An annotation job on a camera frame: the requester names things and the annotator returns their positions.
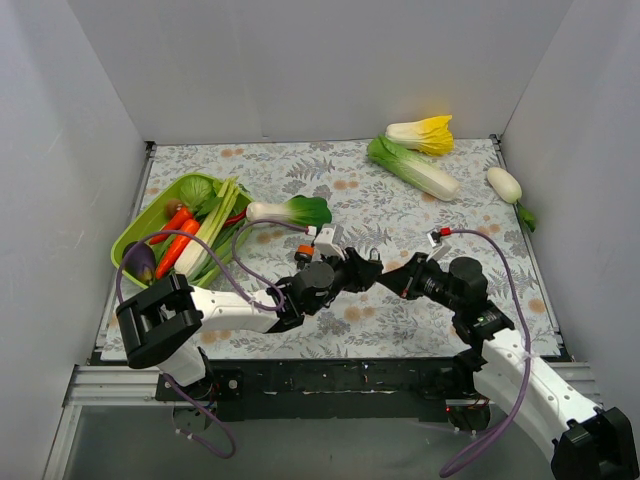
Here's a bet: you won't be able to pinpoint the white radish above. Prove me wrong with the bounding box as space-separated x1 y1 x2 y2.
487 167 537 233

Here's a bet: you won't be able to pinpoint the green plastic basket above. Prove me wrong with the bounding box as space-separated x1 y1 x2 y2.
111 172 253 289

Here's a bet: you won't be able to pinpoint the brown kiwi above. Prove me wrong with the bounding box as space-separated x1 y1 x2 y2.
164 198 183 219

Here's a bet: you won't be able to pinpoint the green bok choy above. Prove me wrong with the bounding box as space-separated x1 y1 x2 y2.
245 195 332 227

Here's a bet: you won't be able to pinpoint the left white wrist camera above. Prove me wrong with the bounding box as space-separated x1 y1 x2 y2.
312 224 346 260

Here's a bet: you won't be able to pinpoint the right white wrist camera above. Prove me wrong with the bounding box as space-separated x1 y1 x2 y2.
427 227 452 261

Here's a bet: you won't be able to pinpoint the purple cable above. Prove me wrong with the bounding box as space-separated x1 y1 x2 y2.
114 218 319 460
438 227 534 479

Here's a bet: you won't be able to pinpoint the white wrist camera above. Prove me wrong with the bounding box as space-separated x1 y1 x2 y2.
312 224 346 260
427 227 452 261

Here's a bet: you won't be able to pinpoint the brass padlock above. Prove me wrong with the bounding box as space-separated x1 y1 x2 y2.
369 248 380 262

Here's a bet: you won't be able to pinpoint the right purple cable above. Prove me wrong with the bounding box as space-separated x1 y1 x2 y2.
438 227 534 479

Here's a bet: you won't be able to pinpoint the purple eggplant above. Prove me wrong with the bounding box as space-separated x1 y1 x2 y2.
123 242 156 286

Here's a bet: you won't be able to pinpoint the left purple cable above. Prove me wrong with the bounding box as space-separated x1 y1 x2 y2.
114 218 319 460

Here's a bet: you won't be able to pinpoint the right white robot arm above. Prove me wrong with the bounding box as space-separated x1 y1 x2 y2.
379 254 639 479

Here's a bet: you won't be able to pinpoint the orange black padlock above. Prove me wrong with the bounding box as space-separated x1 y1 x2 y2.
294 244 314 265

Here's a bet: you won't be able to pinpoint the red chili pepper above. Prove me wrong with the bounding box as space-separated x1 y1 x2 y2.
224 210 246 227

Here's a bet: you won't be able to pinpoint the green celery stalks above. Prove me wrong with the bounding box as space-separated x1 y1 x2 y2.
174 177 239 277

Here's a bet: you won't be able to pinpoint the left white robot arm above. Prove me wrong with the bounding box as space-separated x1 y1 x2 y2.
116 248 383 400

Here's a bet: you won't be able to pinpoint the yellow napa cabbage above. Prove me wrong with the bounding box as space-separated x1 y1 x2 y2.
385 115 454 156

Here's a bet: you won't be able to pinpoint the orange carrot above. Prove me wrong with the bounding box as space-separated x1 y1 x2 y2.
149 207 193 245
155 219 200 280

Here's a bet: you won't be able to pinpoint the green napa cabbage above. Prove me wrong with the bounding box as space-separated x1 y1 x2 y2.
367 136 460 201

